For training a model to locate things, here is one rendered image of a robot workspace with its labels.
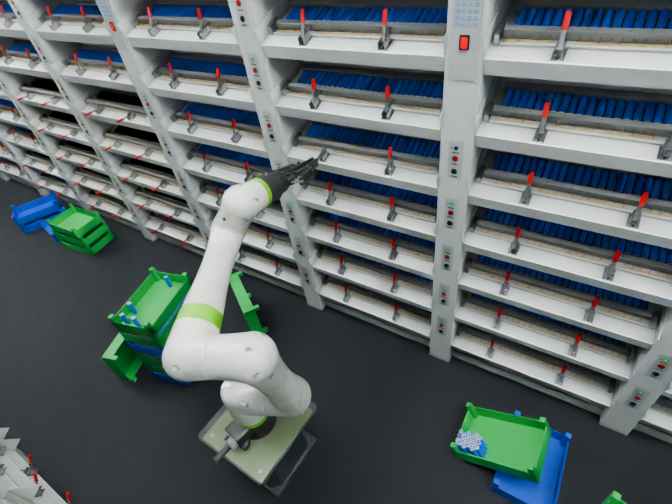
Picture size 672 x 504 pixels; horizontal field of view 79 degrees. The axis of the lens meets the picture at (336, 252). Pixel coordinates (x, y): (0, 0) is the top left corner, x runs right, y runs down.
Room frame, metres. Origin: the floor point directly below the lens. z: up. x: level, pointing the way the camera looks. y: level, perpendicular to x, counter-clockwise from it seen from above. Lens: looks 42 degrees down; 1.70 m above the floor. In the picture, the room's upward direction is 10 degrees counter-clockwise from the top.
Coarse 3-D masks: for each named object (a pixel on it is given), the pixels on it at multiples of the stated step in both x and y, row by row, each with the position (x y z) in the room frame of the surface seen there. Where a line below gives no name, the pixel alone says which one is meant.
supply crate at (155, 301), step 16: (160, 272) 1.43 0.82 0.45; (144, 288) 1.37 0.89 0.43; (160, 288) 1.38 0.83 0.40; (176, 288) 1.36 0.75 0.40; (144, 304) 1.30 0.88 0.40; (160, 304) 1.28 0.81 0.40; (176, 304) 1.25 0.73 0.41; (112, 320) 1.17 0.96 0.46; (144, 320) 1.20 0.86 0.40; (160, 320) 1.16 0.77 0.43
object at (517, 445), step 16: (480, 416) 0.73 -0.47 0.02; (496, 416) 0.69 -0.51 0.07; (512, 416) 0.66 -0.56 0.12; (480, 432) 0.66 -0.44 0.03; (496, 432) 0.64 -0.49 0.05; (512, 432) 0.62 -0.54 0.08; (528, 432) 0.60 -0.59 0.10; (544, 432) 0.56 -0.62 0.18; (496, 448) 0.58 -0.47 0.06; (512, 448) 0.56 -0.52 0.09; (528, 448) 0.55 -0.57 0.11; (544, 448) 0.52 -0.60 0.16; (480, 464) 0.54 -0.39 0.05; (496, 464) 0.51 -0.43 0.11; (512, 464) 0.51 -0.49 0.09; (528, 464) 0.47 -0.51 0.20
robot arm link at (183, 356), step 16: (192, 304) 0.73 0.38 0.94; (176, 320) 0.70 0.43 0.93; (192, 320) 0.68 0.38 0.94; (208, 320) 0.69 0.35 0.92; (176, 336) 0.64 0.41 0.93; (192, 336) 0.64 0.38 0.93; (208, 336) 0.64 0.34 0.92; (176, 352) 0.60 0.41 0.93; (192, 352) 0.59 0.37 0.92; (176, 368) 0.58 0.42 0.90; (192, 368) 0.57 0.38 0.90
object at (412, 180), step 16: (304, 128) 1.53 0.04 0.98; (288, 144) 1.45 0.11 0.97; (304, 144) 1.45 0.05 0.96; (304, 160) 1.38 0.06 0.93; (336, 160) 1.32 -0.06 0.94; (352, 160) 1.29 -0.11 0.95; (384, 160) 1.24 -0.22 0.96; (352, 176) 1.27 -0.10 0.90; (368, 176) 1.22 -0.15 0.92; (384, 176) 1.17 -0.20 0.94; (400, 176) 1.15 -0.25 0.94; (416, 176) 1.13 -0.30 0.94; (432, 176) 1.11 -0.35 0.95; (432, 192) 1.08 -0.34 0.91
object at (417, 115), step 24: (288, 72) 1.51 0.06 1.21; (312, 72) 1.50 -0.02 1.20; (336, 72) 1.45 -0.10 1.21; (360, 72) 1.39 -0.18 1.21; (384, 72) 1.34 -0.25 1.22; (432, 72) 1.25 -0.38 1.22; (288, 96) 1.45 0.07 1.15; (312, 96) 1.35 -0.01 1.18; (336, 96) 1.36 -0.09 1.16; (360, 96) 1.29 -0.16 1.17; (384, 96) 1.24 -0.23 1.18; (408, 96) 1.20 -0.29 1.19; (432, 96) 1.17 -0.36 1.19; (312, 120) 1.35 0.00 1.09; (336, 120) 1.28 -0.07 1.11; (360, 120) 1.22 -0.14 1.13; (384, 120) 1.17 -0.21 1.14; (408, 120) 1.14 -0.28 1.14; (432, 120) 1.10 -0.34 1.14
